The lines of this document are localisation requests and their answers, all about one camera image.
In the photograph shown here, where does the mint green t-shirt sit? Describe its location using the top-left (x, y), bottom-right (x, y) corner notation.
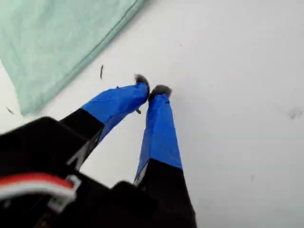
top-left (0, 0), bottom-right (149, 117)

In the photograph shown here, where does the red white servo wire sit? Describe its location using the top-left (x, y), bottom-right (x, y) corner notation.
top-left (0, 172), bottom-right (81, 199)

